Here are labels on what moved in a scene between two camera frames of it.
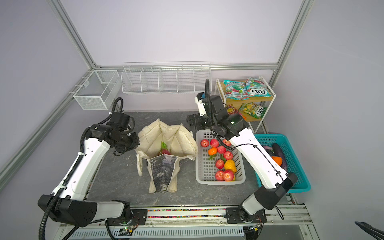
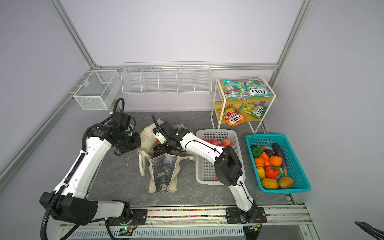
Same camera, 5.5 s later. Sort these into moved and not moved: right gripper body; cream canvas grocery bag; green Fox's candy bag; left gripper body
Moved: right gripper body
Not moved: left gripper body; cream canvas grocery bag; green Fox's candy bag
